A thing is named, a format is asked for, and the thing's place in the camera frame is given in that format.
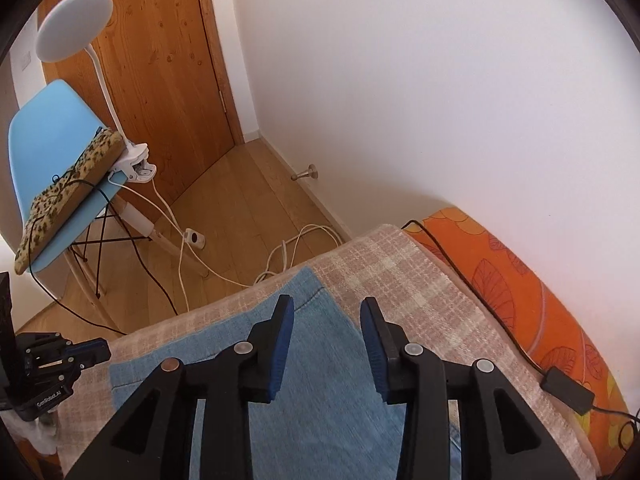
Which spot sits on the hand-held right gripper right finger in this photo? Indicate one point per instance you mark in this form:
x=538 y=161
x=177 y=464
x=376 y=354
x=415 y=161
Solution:
x=374 y=345

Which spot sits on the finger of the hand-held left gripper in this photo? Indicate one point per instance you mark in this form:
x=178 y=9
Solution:
x=92 y=351

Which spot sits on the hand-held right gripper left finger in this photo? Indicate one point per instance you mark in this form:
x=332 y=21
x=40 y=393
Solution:
x=281 y=340

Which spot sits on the light blue denim pants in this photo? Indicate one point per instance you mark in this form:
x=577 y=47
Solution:
x=320 y=410

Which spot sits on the person's light clothing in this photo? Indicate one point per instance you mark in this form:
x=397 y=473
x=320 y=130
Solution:
x=40 y=435

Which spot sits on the beige plaid blanket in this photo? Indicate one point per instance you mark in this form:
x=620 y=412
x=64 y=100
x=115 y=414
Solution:
x=400 y=270

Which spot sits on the leopard print cushion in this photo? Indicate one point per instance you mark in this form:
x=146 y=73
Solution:
x=55 y=200

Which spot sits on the orange floral bed sheet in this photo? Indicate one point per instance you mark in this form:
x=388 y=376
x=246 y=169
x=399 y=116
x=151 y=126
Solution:
x=525 y=300

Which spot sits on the metal door stop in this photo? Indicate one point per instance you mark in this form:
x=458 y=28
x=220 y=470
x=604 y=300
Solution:
x=310 y=172

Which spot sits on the blue chair with wooden legs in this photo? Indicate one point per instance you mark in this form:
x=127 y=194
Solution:
x=50 y=125

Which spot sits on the wooden door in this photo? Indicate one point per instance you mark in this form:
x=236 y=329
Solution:
x=160 y=60

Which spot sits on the white clip-on lamp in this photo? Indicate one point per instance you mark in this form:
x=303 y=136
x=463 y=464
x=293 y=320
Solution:
x=75 y=22

